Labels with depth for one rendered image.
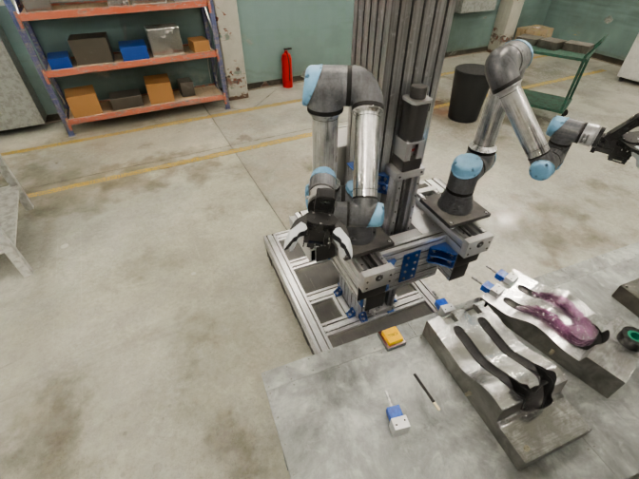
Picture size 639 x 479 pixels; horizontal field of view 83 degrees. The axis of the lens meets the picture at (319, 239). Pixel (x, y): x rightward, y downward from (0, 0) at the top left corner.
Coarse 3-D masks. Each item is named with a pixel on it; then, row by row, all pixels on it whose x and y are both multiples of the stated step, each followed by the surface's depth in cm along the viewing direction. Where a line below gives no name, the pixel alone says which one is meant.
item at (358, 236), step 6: (348, 228) 141; (354, 228) 140; (360, 228) 140; (366, 228) 140; (372, 228) 142; (354, 234) 142; (360, 234) 141; (366, 234) 141; (372, 234) 143; (354, 240) 142; (360, 240) 142; (366, 240) 142; (372, 240) 145
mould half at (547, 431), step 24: (456, 312) 137; (432, 336) 134; (456, 336) 129; (480, 336) 129; (504, 336) 130; (456, 360) 123; (504, 360) 121; (480, 384) 113; (504, 384) 111; (528, 384) 111; (480, 408) 115; (504, 408) 106; (552, 408) 113; (504, 432) 108; (528, 432) 108; (552, 432) 108; (576, 432) 108; (528, 456) 103
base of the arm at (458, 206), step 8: (448, 192) 156; (440, 200) 161; (448, 200) 157; (456, 200) 155; (464, 200) 154; (472, 200) 156; (440, 208) 161; (448, 208) 158; (456, 208) 157; (464, 208) 156; (472, 208) 158
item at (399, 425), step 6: (390, 402) 117; (390, 408) 115; (396, 408) 115; (390, 414) 113; (396, 414) 113; (402, 414) 113; (390, 420) 112; (396, 420) 111; (402, 420) 111; (390, 426) 113; (396, 426) 110; (402, 426) 110; (408, 426) 110; (396, 432) 110; (402, 432) 112
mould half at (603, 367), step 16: (512, 288) 150; (544, 288) 149; (496, 304) 144; (528, 304) 143; (544, 304) 140; (576, 304) 140; (512, 320) 139; (528, 320) 134; (592, 320) 136; (528, 336) 136; (544, 336) 131; (560, 336) 130; (544, 352) 133; (560, 352) 128; (576, 352) 126; (592, 352) 122; (608, 352) 122; (624, 352) 122; (576, 368) 126; (592, 368) 121; (608, 368) 118; (624, 368) 118; (592, 384) 123; (608, 384) 119
